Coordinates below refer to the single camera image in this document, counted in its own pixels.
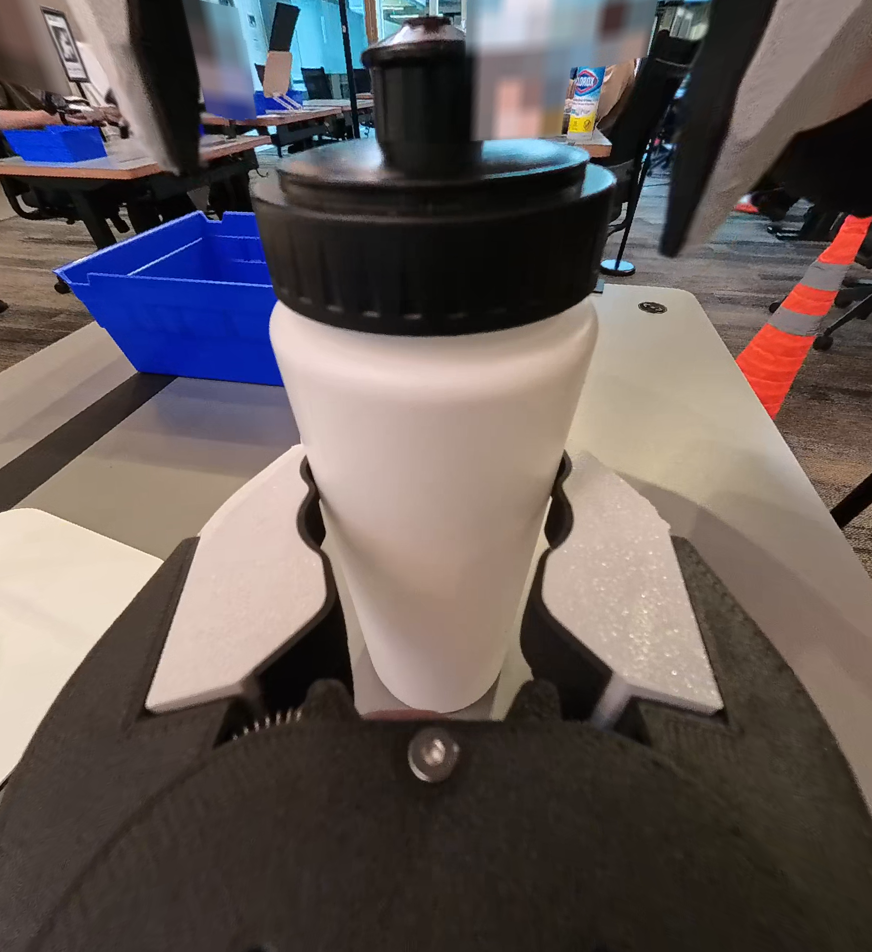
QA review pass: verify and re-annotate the white bottle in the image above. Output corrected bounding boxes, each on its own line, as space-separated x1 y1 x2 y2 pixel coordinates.
268 298 601 714

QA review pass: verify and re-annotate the white wipes canister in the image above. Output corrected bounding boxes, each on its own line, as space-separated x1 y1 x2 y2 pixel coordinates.
563 63 604 138

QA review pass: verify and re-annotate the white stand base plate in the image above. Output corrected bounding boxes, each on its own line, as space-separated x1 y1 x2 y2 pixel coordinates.
0 509 165 828

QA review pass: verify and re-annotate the wooden top desk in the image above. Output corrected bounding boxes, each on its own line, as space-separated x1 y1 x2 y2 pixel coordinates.
556 128 616 160
0 134 276 248

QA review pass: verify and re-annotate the printed tag sign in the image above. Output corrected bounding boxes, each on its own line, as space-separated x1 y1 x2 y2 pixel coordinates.
42 8 92 84

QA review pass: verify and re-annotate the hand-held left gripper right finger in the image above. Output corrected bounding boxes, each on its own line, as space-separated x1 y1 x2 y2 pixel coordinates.
523 444 724 725

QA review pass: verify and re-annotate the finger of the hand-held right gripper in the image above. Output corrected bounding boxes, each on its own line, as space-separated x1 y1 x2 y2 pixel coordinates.
658 0 872 258
72 0 208 177

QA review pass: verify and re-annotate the black round base pole stand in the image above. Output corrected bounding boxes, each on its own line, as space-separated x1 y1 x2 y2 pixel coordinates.
600 149 638 279

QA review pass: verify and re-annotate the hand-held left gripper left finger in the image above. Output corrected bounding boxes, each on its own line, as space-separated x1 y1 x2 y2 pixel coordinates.
145 447 333 718

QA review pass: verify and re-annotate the small blue plastic bin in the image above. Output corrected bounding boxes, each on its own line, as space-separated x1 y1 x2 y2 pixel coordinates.
2 125 108 165

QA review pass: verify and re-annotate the orange traffic cone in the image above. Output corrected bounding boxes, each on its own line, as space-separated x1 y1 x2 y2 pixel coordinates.
736 216 872 420

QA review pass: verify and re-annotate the black bottle lid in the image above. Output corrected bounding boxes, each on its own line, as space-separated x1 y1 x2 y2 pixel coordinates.
250 15 619 337

